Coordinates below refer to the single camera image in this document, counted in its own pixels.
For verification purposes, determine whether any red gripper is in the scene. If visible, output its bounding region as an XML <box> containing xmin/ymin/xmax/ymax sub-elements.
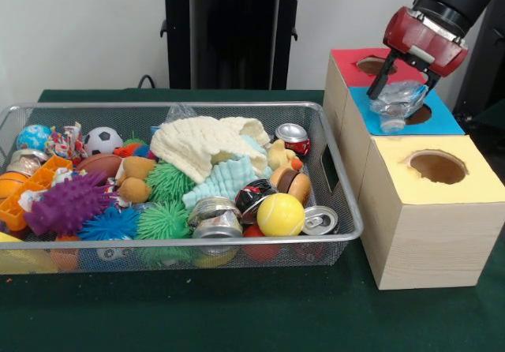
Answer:
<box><xmin>366</xmin><ymin>6</ymin><xmax>469</xmax><ymax>101</ymax></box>

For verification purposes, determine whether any clear blue-printed plastic packet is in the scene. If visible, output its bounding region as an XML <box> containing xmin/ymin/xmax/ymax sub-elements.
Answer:
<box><xmin>370</xmin><ymin>80</ymin><xmax>432</xmax><ymax>135</ymax></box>

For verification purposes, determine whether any yellow plush duck toy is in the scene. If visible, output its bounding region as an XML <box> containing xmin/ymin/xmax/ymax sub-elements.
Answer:
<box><xmin>267</xmin><ymin>139</ymin><xmax>304</xmax><ymax>172</ymax></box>

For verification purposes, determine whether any small toy hamburger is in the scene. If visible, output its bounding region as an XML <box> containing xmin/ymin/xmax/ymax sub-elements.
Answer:
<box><xmin>269</xmin><ymin>167</ymin><xmax>312</xmax><ymax>205</ymax></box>

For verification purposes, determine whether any cream knitted cloth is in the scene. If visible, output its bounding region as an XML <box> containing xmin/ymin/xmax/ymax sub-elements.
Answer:
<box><xmin>150</xmin><ymin>115</ymin><xmax>271</xmax><ymax>183</ymax></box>

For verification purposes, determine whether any purple spiky ball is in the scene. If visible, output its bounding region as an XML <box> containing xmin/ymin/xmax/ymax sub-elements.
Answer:
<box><xmin>24</xmin><ymin>170</ymin><xmax>113</xmax><ymax>236</ymax></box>

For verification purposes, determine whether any wooden box with three holes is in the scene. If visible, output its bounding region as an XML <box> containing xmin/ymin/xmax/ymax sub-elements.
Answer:
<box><xmin>322</xmin><ymin>48</ymin><xmax>505</xmax><ymax>290</ymax></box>

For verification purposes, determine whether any clear shallow mesh bin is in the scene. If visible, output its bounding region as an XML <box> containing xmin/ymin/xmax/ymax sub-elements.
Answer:
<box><xmin>0</xmin><ymin>102</ymin><xmax>364</xmax><ymax>275</ymax></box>

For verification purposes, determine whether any black side stand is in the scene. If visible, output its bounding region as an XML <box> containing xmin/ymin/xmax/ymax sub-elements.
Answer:
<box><xmin>454</xmin><ymin>5</ymin><xmax>505</xmax><ymax>128</ymax></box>

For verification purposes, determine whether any red soda can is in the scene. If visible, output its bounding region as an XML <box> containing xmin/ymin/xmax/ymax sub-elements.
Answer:
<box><xmin>275</xmin><ymin>123</ymin><xmax>312</xmax><ymax>157</ymax></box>

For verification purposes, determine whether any silver can with pull tab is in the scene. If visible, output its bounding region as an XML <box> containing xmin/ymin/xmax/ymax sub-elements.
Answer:
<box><xmin>301</xmin><ymin>205</ymin><xmax>339</xmax><ymax>236</ymax></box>

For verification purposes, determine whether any yellow tennis ball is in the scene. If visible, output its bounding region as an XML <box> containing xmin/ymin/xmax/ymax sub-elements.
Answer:
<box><xmin>256</xmin><ymin>193</ymin><xmax>305</xmax><ymax>237</ymax></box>

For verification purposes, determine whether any light teal cloth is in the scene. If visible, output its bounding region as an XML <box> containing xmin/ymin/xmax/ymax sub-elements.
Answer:
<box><xmin>181</xmin><ymin>154</ymin><xmax>273</xmax><ymax>210</ymax></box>

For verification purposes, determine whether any clear plastic bag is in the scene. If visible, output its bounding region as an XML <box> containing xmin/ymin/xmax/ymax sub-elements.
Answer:
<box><xmin>164</xmin><ymin>102</ymin><xmax>198</xmax><ymax>122</ymax></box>

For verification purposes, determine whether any crushed silver can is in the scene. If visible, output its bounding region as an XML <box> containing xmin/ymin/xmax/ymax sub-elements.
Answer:
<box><xmin>187</xmin><ymin>197</ymin><xmax>244</xmax><ymax>239</ymax></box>

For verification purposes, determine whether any green spiky ball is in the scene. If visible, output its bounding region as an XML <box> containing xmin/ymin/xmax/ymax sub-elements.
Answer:
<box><xmin>136</xmin><ymin>200</ymin><xmax>193</xmax><ymax>241</ymax></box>

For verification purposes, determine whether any dark green table cloth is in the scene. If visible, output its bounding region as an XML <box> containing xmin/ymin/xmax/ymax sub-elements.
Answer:
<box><xmin>0</xmin><ymin>90</ymin><xmax>505</xmax><ymax>352</ymax></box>

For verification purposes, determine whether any small soccer ball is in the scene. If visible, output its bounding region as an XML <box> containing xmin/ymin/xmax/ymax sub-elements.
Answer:
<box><xmin>83</xmin><ymin>126</ymin><xmax>124</xmax><ymax>157</ymax></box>

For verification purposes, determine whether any small orange basketball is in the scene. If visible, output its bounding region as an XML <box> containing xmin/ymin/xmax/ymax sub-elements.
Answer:
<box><xmin>0</xmin><ymin>171</ymin><xmax>29</xmax><ymax>201</ymax></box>

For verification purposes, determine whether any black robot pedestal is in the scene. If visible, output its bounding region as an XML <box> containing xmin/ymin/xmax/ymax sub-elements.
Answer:
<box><xmin>152</xmin><ymin>0</ymin><xmax>318</xmax><ymax>91</ymax></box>

